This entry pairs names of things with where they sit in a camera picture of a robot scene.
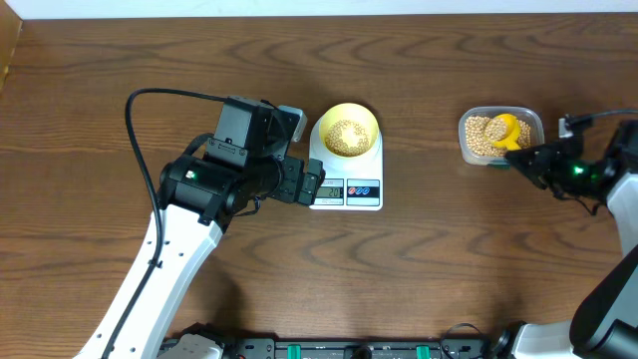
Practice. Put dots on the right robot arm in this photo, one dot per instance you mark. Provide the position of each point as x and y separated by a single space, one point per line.
604 324

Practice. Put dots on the clear plastic soybean container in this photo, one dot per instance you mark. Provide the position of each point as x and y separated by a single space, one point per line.
477 150

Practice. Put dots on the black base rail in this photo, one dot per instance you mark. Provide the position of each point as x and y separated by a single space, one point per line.
203 341

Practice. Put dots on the yellow measuring scoop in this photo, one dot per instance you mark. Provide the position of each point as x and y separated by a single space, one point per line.
503 132

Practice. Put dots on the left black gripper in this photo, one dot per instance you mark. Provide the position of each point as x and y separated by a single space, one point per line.
291 168

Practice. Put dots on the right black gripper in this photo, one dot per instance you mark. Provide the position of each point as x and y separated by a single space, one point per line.
545 155

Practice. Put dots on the pale yellow bowl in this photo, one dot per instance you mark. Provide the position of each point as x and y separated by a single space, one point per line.
348 130

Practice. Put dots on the white digital kitchen scale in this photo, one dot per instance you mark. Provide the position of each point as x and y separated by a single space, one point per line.
350 183

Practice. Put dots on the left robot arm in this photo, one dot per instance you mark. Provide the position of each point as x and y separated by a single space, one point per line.
212 182

